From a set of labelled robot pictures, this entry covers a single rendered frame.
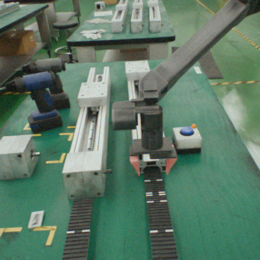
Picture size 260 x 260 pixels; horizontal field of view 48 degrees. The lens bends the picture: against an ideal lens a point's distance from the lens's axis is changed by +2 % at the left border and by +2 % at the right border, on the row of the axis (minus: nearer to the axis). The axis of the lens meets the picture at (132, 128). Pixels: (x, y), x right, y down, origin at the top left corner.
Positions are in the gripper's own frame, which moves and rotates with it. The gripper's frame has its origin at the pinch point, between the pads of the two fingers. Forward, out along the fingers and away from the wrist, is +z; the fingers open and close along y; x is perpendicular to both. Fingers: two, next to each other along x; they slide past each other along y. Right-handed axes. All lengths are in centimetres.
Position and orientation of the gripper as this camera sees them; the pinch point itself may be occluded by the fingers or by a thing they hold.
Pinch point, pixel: (153, 171)
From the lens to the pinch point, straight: 82.5
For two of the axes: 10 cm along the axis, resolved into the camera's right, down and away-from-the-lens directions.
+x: 0.3, 5.0, -8.7
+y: -10.0, 0.6, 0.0
